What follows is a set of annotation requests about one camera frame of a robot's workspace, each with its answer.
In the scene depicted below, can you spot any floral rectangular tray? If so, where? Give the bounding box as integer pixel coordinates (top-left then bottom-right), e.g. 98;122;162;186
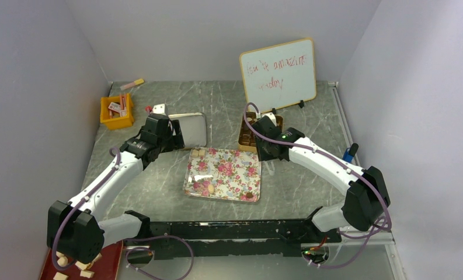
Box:
183;148;262;202

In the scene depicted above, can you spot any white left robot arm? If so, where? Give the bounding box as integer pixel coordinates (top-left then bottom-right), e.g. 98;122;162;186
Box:
47;113;185;264

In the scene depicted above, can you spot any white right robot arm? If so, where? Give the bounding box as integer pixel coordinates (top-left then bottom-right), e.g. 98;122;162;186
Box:
252;116;391;242

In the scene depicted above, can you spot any gold chocolate tin box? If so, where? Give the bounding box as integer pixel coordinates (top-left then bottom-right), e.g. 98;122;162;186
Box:
238;111;284;154

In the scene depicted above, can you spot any silver tin lid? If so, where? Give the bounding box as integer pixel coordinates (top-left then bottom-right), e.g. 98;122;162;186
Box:
169;113;207;149

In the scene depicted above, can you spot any yellow plastic bin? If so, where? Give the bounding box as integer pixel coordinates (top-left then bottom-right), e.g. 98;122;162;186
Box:
100;93;134;130

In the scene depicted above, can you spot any whiteboard with red writing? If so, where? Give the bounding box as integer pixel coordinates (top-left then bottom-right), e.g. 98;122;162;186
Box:
239;38;317;113

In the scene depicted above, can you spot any pink yellow marker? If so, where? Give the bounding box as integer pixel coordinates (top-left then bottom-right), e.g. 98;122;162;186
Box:
120;79;145;90

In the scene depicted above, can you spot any red lacquer tray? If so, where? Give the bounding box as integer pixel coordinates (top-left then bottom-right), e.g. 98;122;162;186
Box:
39;241;123;280

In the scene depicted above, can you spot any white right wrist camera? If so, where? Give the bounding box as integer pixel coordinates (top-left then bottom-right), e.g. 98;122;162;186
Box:
262;112;277;125

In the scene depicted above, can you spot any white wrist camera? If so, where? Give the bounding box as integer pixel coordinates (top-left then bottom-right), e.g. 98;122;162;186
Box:
262;112;277;125
151;103;168;116

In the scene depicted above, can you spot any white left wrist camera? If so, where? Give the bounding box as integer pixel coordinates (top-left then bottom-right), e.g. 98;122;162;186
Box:
151;103;168;116

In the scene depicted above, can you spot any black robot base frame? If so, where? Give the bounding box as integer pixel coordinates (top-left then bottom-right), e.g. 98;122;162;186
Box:
123;210;342;260

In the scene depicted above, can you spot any aluminium rail frame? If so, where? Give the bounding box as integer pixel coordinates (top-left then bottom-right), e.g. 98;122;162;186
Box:
325;82;407;279

